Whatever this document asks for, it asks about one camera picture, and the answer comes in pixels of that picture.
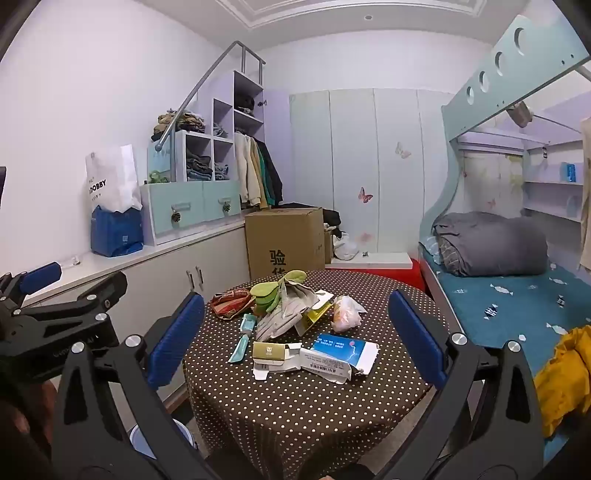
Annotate blue white medicine box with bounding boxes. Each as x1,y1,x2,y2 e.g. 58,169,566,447
298,333,380,385

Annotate white plastic bag with peels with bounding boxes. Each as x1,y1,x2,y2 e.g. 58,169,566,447
332,296,367,333

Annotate olive green small box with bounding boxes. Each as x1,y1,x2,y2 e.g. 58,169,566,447
252,342,301,381

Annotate teal toothpaste tube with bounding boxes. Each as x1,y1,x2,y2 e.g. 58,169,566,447
228,313,257,364

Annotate yellow white carton box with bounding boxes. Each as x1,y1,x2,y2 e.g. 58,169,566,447
295,290,335,337

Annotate green plush toy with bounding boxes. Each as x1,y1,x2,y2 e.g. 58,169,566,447
249,270,307,317

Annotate blue trash bin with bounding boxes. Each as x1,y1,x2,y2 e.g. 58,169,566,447
129,419,197,459

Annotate yellow cloth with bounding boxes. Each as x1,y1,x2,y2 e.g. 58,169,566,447
534,325,591,438

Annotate blue shopping bag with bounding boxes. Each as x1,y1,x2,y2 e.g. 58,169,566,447
90,206,143,257

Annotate teal bed sheet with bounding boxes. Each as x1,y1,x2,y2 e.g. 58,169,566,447
423,253,590,461

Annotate white low cabinet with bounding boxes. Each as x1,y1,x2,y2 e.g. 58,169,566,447
25,218,250,339

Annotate white shopping bag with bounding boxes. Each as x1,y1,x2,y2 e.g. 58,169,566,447
85,144,142,213

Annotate teal drawer unit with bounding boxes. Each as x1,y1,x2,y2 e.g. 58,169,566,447
140,180,242,246

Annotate red step platform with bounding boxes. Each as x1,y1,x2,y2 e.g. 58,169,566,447
345,259,427,292

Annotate grey folded blanket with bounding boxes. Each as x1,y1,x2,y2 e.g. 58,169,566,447
433,212,548,277

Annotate brown polka dot tablecloth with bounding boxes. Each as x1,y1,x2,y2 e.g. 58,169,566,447
183,270,443,479

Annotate red gold snack bag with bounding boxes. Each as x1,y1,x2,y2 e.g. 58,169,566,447
209,288,254,321

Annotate white cubby shelf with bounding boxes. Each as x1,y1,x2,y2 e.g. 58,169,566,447
171,70,266,182

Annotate white plastic bag on floor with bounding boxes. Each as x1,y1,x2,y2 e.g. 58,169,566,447
332,232,360,261

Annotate hanging clothes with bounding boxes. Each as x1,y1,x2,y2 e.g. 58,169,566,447
235,131,283,209

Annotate large cardboard box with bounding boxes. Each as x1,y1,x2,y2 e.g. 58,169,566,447
245,208,325,280

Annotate white wardrobe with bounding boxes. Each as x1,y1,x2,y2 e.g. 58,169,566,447
286,89,451,256

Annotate metal stair handrail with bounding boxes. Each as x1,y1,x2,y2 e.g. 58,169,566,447
153,40,268,153

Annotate teal bunk bed frame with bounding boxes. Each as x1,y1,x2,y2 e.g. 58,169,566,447
420,13,590,240

